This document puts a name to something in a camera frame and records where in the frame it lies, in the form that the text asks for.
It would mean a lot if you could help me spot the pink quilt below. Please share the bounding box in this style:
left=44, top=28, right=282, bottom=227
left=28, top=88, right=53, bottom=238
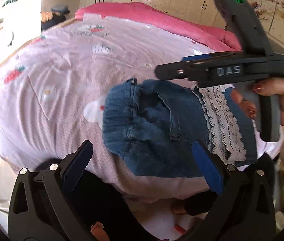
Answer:
left=75, top=2, right=243, bottom=52

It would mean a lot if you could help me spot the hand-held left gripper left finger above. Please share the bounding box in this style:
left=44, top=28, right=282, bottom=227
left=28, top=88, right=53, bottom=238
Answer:
left=8, top=140, right=94, bottom=241

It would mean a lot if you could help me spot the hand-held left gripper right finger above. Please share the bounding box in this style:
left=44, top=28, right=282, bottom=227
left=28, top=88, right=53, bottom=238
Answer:
left=191, top=141, right=276, bottom=241

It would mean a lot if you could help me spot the floral cushion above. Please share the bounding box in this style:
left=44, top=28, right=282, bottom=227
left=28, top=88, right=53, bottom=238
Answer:
left=41, top=11, right=55, bottom=22

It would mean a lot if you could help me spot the blue folded cloth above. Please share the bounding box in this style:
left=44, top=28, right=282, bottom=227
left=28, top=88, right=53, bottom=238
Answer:
left=51, top=5, right=70, bottom=16

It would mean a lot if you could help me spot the person's dark clothed leg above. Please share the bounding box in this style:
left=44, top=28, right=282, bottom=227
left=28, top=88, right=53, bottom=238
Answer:
left=184, top=190, right=218, bottom=217
left=75, top=172, right=144, bottom=241

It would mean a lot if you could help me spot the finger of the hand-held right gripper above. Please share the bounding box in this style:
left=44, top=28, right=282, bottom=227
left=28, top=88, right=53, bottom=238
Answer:
left=182, top=51, right=244, bottom=62
left=155, top=60, right=209, bottom=80

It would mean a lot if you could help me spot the pink printed bed sheet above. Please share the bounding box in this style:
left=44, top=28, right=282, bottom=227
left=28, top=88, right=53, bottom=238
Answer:
left=0, top=12, right=283, bottom=206

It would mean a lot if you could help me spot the blue denim pants lace trim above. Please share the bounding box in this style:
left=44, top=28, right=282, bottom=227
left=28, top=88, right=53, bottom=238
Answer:
left=102, top=79, right=258, bottom=179

